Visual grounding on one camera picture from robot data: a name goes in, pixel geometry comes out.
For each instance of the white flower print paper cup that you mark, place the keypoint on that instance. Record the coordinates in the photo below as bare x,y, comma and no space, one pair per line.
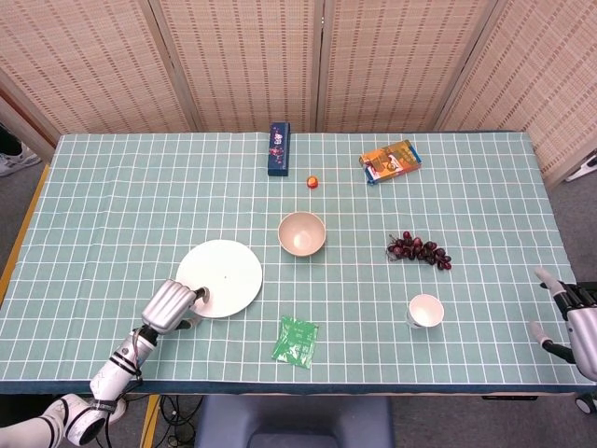
425,310

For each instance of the dark blue long box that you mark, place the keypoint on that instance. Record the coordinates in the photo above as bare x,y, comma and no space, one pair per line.
279,151

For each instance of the woven bamboo screen panel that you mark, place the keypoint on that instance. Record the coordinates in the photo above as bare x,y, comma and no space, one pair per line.
550,84
242,60
396,60
93,70

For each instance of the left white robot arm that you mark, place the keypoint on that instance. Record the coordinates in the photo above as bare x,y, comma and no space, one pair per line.
107,375

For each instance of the beige bowl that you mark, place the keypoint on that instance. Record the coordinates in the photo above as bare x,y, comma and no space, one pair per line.
301,235

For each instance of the green tea packet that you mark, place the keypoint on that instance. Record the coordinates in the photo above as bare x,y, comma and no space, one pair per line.
295,344

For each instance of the white round plate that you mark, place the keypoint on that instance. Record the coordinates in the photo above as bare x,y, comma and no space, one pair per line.
228,270

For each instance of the orange blue snack box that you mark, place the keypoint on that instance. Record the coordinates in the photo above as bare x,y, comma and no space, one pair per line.
391,162

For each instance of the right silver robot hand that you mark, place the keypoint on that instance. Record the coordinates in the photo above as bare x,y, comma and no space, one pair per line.
585,336

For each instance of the white sneaker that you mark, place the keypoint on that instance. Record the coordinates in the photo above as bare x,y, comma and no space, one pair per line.
18,163

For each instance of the blue padded chair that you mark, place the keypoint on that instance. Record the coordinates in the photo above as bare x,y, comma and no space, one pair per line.
280,420

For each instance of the dark red grape bunch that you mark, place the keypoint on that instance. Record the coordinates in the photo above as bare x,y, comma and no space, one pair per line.
417,249

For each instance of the white caster wheel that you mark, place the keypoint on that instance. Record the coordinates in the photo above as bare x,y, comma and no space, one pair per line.
588,405

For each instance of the small orange red candy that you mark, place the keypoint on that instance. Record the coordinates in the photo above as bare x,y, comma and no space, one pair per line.
312,182

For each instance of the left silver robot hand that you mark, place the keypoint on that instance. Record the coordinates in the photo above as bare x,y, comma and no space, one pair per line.
168,305

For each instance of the yellow floor tape strip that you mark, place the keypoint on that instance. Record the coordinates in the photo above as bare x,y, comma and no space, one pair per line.
30,210
150,420

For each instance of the teal checkered tablecloth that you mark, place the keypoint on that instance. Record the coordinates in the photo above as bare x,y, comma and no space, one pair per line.
140,196

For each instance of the black trouser leg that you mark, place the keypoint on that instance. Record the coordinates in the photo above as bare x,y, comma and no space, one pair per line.
9,140

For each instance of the white stand foot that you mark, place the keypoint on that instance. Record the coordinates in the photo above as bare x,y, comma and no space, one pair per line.
585,169

